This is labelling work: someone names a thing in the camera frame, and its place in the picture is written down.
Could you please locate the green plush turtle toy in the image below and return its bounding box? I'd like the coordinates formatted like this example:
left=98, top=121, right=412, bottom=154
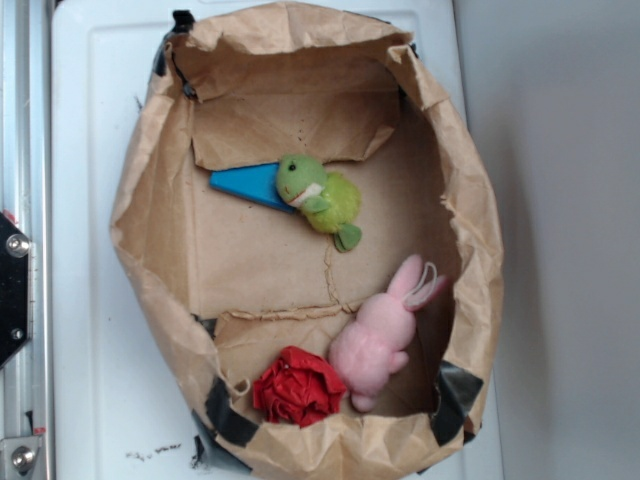
left=276, top=154, right=362, bottom=253

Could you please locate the aluminium frame rail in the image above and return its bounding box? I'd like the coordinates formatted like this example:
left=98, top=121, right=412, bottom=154
left=1, top=1, right=55, bottom=479

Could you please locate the brown paper bag bin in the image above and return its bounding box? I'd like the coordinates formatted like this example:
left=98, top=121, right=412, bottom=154
left=110, top=2, right=504, bottom=479

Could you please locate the pink plush bunny toy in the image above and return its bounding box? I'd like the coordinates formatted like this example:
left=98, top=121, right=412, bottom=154
left=328, top=254, right=446, bottom=413

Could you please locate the blue wooden wedge block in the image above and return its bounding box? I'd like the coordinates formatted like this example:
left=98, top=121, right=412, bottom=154
left=209, top=162, right=295, bottom=213

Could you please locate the white plastic base tray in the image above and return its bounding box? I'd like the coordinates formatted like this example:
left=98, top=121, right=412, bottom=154
left=52, top=1, right=503, bottom=479

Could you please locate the black metal bracket plate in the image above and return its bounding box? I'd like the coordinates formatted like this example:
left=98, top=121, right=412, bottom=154
left=0, top=212, right=32, bottom=368

